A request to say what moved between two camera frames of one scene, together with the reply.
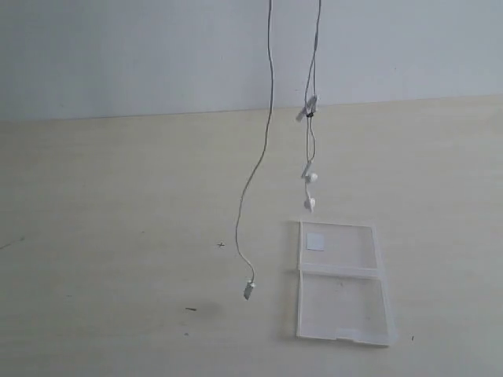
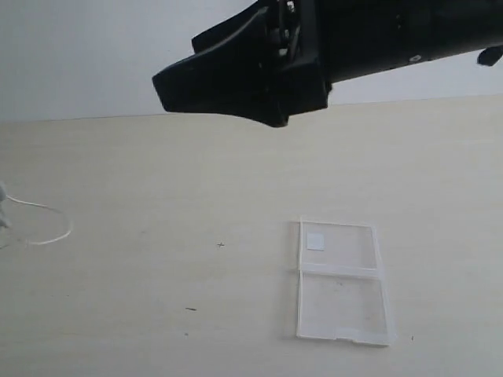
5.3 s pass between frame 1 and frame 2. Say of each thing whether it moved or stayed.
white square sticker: stayed
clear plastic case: stayed
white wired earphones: moved
